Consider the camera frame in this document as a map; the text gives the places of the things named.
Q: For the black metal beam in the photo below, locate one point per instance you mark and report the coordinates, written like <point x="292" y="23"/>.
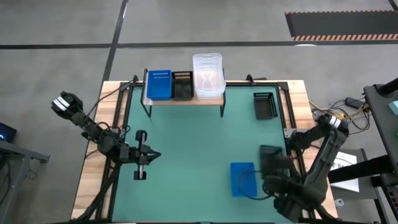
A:
<point x="363" y="168"/>

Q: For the panel with coloured buttons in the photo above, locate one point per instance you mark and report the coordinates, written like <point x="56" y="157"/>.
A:
<point x="393" y="199"/>

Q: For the black hazard-striped floor mat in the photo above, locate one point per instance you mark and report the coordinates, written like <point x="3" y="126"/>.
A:
<point x="342" y="23"/>

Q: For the black power adapter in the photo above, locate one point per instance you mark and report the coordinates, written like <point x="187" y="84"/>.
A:
<point x="354" y="102"/>

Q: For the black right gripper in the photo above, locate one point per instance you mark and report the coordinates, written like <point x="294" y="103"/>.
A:
<point x="280" y="185"/>

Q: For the black metal table frame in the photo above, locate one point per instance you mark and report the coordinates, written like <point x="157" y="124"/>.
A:
<point x="248" y="83"/>

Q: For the black equipment stand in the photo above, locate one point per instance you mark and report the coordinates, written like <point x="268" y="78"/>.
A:
<point x="379" y="105"/>

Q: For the small white plug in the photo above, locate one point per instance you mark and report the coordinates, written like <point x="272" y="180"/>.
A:
<point x="339" y="203"/>

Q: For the white cardboard box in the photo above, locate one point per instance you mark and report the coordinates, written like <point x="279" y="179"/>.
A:
<point x="346" y="157"/>

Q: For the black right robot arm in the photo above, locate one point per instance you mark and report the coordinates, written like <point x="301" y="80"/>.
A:
<point x="323" y="161"/>

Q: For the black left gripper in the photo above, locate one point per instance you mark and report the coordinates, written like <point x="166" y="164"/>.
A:
<point x="133" y="154"/>

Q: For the black plastic basket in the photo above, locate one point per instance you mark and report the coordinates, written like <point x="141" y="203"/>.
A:
<point x="183" y="90"/>
<point x="264" y="105"/>
<point x="267" y="155"/>

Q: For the wooden shelf with black frame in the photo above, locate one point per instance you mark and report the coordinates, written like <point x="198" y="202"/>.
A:
<point x="186" y="103"/>

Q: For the black monitor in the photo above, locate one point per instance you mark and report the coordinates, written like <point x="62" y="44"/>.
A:
<point x="7" y="132"/>

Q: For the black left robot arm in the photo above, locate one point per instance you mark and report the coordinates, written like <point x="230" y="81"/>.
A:
<point x="84" y="119"/>

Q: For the grey metal table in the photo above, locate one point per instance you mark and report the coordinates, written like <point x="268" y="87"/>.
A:
<point x="18" y="151"/>

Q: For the green table mat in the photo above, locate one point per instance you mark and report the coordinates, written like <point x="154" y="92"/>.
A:
<point x="192" y="149"/>

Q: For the teal block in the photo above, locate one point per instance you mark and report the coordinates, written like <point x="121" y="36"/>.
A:
<point x="394" y="108"/>

